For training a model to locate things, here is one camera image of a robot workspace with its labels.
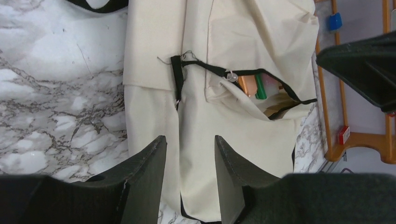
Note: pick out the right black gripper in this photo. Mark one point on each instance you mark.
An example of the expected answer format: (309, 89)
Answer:
(367, 66)

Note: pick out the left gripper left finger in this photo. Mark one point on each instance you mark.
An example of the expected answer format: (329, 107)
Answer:
(128, 193)

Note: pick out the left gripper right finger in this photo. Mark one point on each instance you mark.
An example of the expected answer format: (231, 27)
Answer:
(250, 195)

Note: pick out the green capped marker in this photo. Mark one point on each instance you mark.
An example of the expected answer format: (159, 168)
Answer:
(260, 93)

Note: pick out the orange highlighter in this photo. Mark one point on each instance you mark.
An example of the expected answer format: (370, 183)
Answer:
(248, 84)

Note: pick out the cream canvas backpack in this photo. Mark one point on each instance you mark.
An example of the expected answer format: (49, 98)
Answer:
(182, 62)

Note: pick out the pink highlighter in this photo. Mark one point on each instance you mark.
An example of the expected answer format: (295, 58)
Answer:
(271, 86)

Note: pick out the blue clip on rack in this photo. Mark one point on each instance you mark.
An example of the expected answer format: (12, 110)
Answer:
(334, 22)

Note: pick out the wooden shelf rack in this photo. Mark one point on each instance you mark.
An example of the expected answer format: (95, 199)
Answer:
(342, 106)

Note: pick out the small red box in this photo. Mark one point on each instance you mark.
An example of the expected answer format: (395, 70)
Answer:
(343, 135)

